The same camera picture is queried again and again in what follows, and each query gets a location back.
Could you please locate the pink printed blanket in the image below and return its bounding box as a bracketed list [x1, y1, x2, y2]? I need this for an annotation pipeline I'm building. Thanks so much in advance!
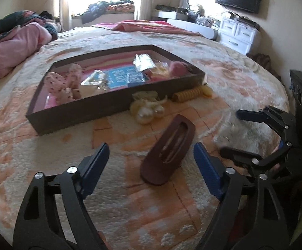
[92, 19, 206, 35]

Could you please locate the clear earring packet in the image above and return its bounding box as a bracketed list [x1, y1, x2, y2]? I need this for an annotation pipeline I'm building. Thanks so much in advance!
[80, 70, 107, 91]

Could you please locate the beige hair claw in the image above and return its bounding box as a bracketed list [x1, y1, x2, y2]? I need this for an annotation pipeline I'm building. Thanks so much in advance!
[173, 85, 214, 103]

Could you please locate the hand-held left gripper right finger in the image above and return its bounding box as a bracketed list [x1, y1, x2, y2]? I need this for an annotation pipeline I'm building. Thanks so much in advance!
[193, 142, 289, 250]

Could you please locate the pink quilt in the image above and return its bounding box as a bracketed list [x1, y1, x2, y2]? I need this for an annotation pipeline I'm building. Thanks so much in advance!
[0, 22, 51, 102]

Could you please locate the brown hair clip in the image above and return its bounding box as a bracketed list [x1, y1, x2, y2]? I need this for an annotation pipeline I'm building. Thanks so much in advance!
[140, 114, 195, 186]

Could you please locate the silver foil clear packet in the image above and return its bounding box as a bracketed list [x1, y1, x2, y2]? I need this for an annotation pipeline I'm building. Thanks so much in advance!
[133, 54, 154, 72]

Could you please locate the polka-dot fabric hair bow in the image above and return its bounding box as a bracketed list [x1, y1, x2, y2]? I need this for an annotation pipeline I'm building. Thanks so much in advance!
[45, 62, 82, 103]

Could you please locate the small table mirror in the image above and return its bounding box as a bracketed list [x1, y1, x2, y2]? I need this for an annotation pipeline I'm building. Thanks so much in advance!
[170, 0, 190, 8]

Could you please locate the blue printed card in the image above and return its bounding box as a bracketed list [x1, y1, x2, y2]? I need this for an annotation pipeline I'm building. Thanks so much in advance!
[105, 66, 145, 89]

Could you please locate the dark shallow cardboard box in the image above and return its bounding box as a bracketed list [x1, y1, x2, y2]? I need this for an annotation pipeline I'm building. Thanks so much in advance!
[26, 45, 206, 136]

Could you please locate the pink pompom hair tie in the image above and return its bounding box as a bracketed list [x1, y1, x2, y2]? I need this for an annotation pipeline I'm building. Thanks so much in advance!
[169, 61, 189, 78]

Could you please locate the yellow hair ring packet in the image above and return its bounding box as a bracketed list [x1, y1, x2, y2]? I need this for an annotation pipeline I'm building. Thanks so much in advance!
[151, 61, 172, 81]

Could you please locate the white drawer cabinet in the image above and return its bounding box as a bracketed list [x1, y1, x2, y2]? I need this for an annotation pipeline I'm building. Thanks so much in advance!
[220, 18, 261, 55]

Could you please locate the pile of clothes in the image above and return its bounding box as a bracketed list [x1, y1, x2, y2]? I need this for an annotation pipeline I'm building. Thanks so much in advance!
[82, 0, 136, 24]

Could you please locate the pearl bow hair tie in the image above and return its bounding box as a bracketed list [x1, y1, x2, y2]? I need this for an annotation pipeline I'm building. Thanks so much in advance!
[130, 91, 167, 125]

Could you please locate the dark bag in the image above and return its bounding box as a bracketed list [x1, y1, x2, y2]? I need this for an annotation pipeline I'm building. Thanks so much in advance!
[250, 53, 282, 81]

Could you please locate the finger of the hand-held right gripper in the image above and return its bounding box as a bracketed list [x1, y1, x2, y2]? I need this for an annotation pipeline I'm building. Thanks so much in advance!
[220, 142, 293, 174]
[236, 106, 296, 146]

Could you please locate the dark floral quilt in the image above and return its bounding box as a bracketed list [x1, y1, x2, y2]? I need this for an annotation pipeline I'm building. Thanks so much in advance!
[0, 10, 59, 47]

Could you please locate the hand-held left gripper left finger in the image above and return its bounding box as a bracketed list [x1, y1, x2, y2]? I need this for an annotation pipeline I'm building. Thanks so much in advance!
[13, 143, 110, 250]

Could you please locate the white dressing table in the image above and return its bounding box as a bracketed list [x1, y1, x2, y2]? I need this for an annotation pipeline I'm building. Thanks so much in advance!
[151, 10, 219, 41]

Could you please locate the sheer white curtain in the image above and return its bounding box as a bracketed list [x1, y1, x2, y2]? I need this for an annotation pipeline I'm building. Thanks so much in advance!
[134, 0, 154, 21]
[60, 0, 73, 30]

